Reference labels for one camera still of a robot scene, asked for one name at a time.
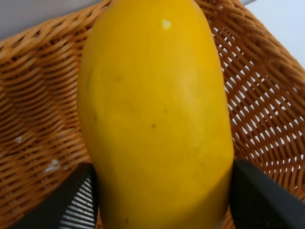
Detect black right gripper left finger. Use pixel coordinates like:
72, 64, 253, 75
10, 163, 98, 229

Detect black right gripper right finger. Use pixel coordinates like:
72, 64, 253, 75
229, 159, 305, 229

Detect orange woven basket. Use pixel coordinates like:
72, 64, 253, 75
0, 0, 305, 229

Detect yellow mango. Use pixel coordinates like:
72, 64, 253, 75
77, 0, 234, 229

